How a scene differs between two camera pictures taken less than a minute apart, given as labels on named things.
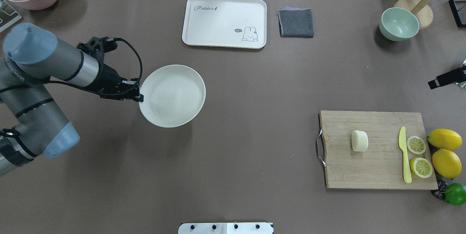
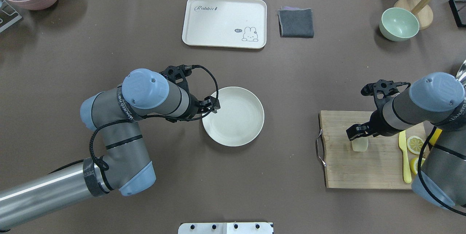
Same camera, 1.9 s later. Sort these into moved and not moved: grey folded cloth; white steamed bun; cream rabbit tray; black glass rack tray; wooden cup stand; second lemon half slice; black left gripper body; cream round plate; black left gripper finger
Moved: cream round plate; black left gripper finger; black left gripper body
Not moved: cream rabbit tray; wooden cup stand; second lemon half slice; grey folded cloth; black glass rack tray; white steamed bun
